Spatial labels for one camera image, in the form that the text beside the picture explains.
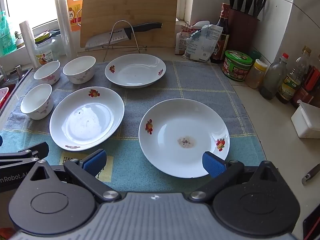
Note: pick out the metal sink knob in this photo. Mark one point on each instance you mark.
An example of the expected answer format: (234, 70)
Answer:
(18, 70)

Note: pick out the clear bottle with red cap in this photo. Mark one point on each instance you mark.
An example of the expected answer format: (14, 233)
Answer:
(271, 80)

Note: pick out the orange cooking wine bottle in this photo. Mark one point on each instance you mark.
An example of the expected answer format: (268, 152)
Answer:
(73, 12)

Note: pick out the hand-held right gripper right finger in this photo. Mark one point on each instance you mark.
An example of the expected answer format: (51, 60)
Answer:
(212, 163)

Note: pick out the bamboo cutting board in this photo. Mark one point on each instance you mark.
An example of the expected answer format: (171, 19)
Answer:
(130, 5)

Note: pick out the red basin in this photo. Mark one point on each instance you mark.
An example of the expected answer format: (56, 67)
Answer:
(3, 96)

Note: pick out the oil bottle with green label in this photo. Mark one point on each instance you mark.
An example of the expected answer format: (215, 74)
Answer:
(290, 85)

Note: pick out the white bag with blue print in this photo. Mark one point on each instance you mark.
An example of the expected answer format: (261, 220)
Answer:
(200, 45)

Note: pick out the white plastic box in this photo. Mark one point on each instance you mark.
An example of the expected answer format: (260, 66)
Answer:
(305, 122)

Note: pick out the white plate with fruit print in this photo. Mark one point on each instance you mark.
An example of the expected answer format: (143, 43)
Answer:
(85, 120)
(175, 120)
(135, 70)

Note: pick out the green-lidded tub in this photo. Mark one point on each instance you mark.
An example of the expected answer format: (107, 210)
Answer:
(237, 65)

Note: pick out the tall clear plastic roll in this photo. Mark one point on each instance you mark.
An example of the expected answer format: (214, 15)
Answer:
(63, 30)

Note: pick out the yellow-lidded jar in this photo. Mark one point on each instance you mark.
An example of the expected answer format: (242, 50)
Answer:
(255, 76)

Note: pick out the blue binder clip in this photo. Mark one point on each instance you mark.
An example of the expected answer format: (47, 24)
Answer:
(195, 33)

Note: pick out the dark red bottle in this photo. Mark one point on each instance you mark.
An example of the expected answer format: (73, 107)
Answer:
(308, 82)

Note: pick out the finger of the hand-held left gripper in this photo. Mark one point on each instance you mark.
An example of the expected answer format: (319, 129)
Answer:
(22, 156)

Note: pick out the green soap bottle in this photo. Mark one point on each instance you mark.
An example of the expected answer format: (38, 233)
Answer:
(6, 35)

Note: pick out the steel sink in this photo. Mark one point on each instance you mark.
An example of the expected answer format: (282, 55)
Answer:
(12, 78)

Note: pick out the dark red knife block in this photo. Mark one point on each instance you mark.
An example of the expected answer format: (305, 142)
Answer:
(242, 32)

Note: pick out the dark soy sauce bottle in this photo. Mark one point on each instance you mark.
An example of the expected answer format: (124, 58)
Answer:
(221, 42)

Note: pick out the metal tool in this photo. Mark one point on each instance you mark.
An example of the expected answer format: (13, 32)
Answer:
(308, 176)

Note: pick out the glass jar with yellow lid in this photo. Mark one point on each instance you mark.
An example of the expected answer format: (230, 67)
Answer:
(45, 52)

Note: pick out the grey checked dish mat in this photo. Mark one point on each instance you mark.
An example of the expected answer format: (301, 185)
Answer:
(200, 80)

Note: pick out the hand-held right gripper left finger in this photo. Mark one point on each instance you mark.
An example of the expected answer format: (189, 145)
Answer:
(96, 161)

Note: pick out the white bowl with pink flowers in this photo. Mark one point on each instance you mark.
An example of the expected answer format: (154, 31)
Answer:
(47, 73)
(80, 67)
(36, 100)

